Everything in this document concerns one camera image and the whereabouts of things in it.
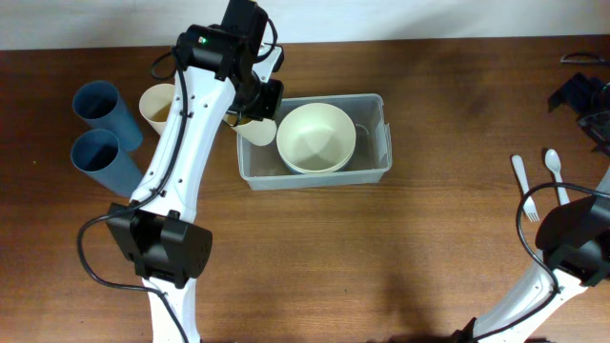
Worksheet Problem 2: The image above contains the cream cup front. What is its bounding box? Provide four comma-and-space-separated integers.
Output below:
223, 114, 277, 146

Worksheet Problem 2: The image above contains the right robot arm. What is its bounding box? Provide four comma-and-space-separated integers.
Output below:
451, 150, 609, 343

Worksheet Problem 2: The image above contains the white plastic spoon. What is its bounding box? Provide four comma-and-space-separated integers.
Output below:
544, 149, 570, 206

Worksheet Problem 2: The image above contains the white plastic fork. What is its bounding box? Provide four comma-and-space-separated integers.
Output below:
511, 154, 539, 222

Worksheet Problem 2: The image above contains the blue cup back left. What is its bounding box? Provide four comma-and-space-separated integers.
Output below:
72, 80, 143, 151

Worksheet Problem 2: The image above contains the cream cup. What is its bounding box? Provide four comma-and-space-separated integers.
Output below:
223, 114, 277, 146
138, 84, 174, 135

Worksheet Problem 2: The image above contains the blue cup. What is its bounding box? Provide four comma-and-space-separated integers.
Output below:
72, 80, 143, 151
71, 129, 143, 197

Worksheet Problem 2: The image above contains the blue cup front left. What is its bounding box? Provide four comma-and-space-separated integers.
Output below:
71, 129, 143, 197

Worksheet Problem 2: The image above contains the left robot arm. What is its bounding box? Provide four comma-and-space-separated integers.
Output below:
104, 0, 284, 342

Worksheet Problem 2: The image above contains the cream bowl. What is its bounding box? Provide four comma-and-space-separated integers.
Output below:
281, 149, 355, 174
276, 103, 356, 158

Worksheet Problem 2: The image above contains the cream cup back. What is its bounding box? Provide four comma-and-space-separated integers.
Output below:
138, 84, 174, 135

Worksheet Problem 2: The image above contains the clear plastic container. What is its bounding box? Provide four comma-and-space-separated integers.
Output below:
236, 93, 393, 191

